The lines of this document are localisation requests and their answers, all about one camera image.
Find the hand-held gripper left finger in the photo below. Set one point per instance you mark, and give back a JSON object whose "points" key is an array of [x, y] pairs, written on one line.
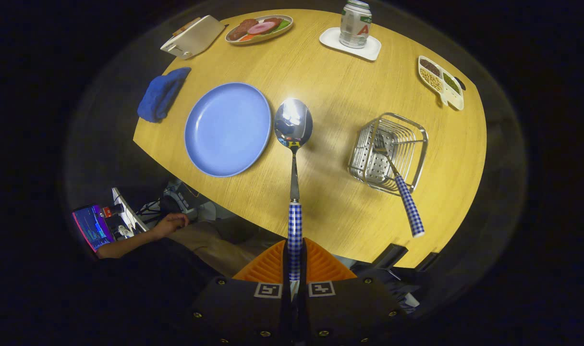
{"points": [[239, 312]]}

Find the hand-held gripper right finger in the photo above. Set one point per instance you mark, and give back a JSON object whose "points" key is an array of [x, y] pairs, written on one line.
{"points": [[349, 312]]}

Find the person's beige trousers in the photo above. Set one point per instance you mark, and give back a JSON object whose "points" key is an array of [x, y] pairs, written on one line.
{"points": [[215, 245]]}

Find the white power strip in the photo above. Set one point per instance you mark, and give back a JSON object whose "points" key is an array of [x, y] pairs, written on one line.
{"points": [[128, 214]]}

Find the tablet with lit screen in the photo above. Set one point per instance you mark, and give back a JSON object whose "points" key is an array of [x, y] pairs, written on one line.
{"points": [[92, 228]]}

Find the blue plate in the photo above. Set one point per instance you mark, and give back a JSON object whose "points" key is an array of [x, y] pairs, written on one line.
{"points": [[225, 129]]}

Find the blue folded cloth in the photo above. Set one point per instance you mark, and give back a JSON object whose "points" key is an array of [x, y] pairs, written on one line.
{"points": [[157, 96]]}

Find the white divided bean dish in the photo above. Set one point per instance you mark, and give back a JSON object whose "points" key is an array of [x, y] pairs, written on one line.
{"points": [[455, 101]]}

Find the black round table cap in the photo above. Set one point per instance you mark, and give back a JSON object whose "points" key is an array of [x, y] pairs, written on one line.
{"points": [[461, 84]]}

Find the white square coaster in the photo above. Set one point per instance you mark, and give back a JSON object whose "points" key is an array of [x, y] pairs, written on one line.
{"points": [[330, 41]]}

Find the orange carrot slice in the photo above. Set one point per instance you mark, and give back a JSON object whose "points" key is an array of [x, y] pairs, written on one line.
{"points": [[246, 37]]}

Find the white toaster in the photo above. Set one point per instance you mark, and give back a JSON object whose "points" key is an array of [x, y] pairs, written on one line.
{"points": [[196, 38]]}

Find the oval food plate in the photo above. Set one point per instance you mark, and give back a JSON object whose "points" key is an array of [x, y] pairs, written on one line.
{"points": [[273, 36]]}

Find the long brown sausage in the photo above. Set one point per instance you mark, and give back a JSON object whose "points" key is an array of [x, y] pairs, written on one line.
{"points": [[241, 29]]}

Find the white drink bottle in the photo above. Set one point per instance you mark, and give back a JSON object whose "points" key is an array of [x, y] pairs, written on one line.
{"points": [[354, 29]]}

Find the pink ham slice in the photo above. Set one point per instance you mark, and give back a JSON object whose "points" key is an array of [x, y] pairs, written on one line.
{"points": [[261, 28]]}

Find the brown toast slice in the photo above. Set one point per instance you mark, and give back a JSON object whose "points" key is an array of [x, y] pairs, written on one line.
{"points": [[184, 28]]}

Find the green lettuce leaf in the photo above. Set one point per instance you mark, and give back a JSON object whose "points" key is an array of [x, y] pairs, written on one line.
{"points": [[282, 25]]}

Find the short brown sausage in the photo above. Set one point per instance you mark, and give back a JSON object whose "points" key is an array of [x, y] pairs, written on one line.
{"points": [[273, 20]]}

